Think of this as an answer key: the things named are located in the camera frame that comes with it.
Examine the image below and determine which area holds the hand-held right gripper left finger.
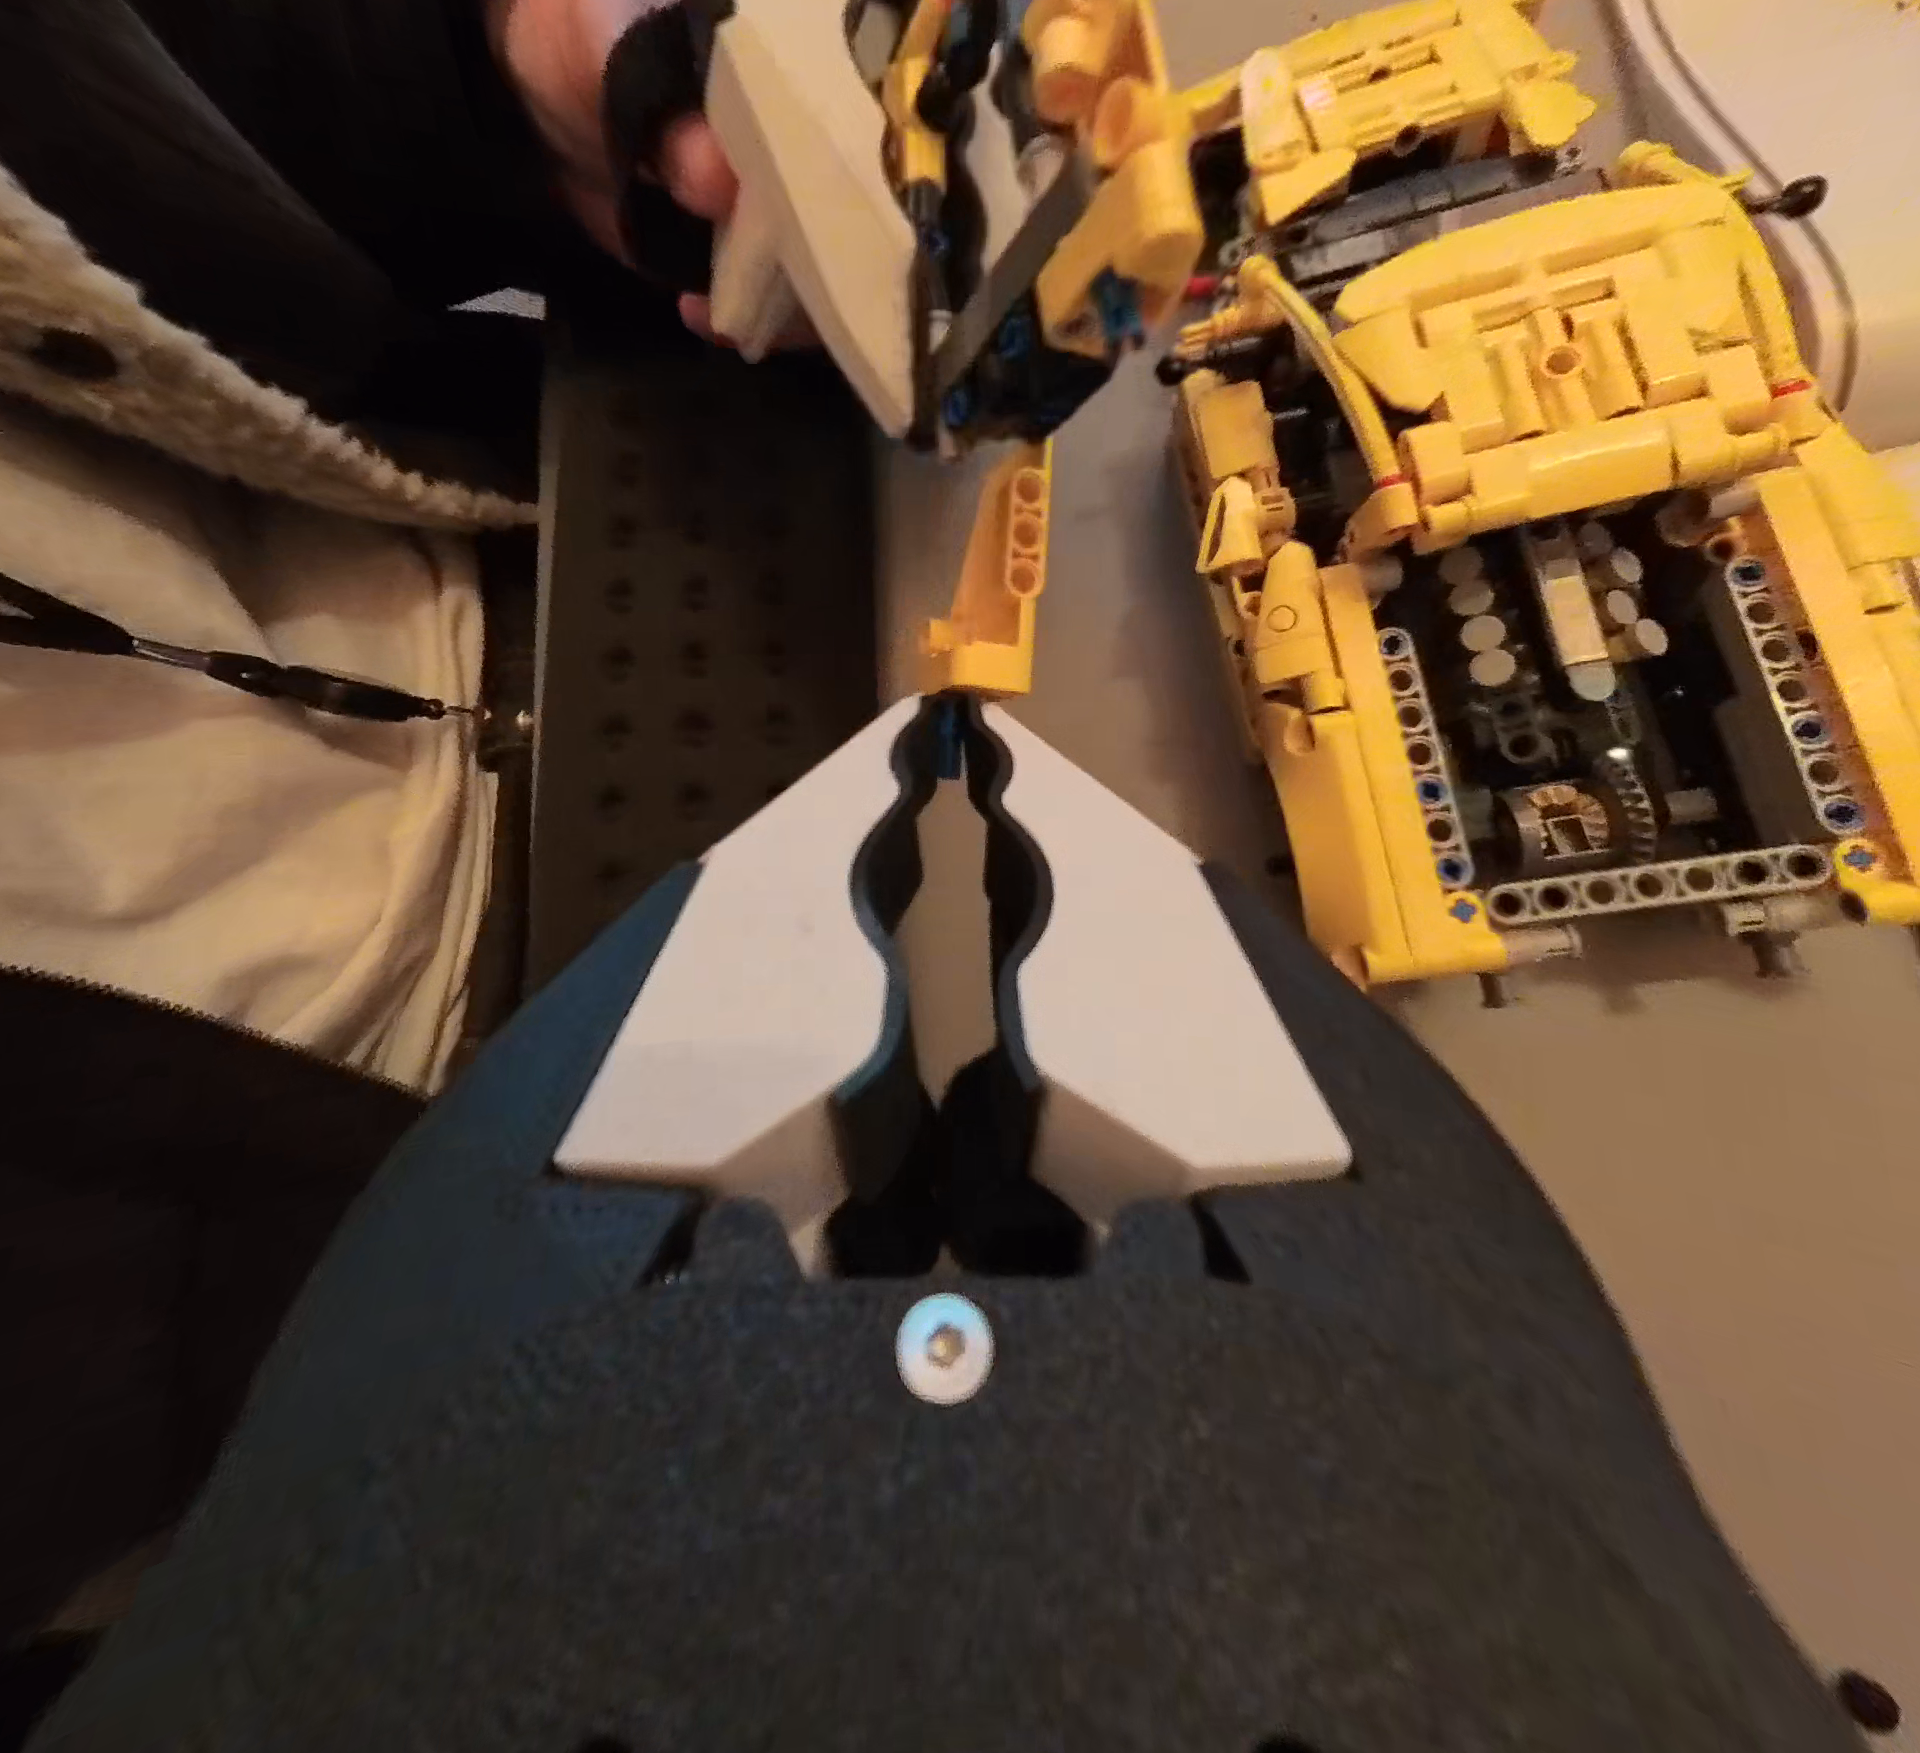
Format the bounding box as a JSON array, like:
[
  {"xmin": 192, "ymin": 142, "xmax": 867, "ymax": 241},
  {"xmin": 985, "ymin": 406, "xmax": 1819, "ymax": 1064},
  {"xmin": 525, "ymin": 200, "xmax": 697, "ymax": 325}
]
[{"xmin": 553, "ymin": 695, "xmax": 928, "ymax": 1276}]

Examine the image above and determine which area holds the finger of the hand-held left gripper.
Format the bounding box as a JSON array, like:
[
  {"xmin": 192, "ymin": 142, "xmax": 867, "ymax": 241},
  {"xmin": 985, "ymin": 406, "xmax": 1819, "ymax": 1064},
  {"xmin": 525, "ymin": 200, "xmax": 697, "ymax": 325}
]
[
  {"xmin": 919, "ymin": 149, "xmax": 1111, "ymax": 446},
  {"xmin": 703, "ymin": 0, "xmax": 925, "ymax": 434}
]

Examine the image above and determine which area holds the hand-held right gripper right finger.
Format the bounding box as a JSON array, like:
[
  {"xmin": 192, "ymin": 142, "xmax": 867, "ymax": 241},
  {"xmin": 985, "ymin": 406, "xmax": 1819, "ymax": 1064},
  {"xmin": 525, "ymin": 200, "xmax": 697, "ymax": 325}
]
[{"xmin": 978, "ymin": 710, "xmax": 1354, "ymax": 1208}]

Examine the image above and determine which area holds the yellow brick beam with pin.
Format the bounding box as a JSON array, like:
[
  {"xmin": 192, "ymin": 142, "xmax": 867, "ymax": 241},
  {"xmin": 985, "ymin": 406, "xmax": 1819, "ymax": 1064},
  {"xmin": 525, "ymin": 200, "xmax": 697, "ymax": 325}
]
[{"xmin": 925, "ymin": 434, "xmax": 1055, "ymax": 777}]

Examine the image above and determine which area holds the yellow toy brick car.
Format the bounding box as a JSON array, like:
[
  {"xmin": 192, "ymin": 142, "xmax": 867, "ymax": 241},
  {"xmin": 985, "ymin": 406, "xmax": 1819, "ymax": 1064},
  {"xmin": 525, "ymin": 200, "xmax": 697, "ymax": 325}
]
[{"xmin": 1150, "ymin": 0, "xmax": 1920, "ymax": 1006}]

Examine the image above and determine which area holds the grey desk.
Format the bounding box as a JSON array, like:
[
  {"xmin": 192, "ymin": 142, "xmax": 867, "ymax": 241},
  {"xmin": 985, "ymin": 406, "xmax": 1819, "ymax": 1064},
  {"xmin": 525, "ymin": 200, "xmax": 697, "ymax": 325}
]
[{"xmin": 871, "ymin": 0, "xmax": 1920, "ymax": 1753}]

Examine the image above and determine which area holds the person's left hand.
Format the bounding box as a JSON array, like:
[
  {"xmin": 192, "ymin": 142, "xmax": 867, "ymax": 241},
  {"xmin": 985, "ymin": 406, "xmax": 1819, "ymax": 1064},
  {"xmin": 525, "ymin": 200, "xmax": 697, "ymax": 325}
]
[{"xmin": 487, "ymin": 0, "xmax": 745, "ymax": 354}]

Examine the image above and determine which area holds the black perforated panel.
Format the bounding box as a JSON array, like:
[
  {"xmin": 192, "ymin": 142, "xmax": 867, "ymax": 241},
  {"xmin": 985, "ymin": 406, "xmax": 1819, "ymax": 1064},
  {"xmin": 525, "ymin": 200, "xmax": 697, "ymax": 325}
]
[{"xmin": 519, "ymin": 325, "xmax": 885, "ymax": 988}]

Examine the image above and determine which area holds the person's white shirt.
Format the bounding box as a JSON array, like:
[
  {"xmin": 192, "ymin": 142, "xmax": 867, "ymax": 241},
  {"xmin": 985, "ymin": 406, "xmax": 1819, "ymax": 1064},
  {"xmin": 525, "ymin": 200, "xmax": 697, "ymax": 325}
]
[{"xmin": 0, "ymin": 401, "xmax": 493, "ymax": 1095}]

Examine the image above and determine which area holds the open instruction booklet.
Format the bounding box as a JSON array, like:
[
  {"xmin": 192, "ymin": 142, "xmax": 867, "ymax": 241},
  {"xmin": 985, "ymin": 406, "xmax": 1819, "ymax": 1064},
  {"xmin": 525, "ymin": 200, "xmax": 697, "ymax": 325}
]
[{"xmin": 1562, "ymin": 0, "xmax": 1920, "ymax": 345}]

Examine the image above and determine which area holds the black lanyard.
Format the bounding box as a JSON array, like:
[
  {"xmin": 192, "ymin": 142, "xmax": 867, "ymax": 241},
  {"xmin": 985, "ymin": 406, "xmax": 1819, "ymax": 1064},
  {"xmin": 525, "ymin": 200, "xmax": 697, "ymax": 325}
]
[{"xmin": 0, "ymin": 578, "xmax": 532, "ymax": 768}]

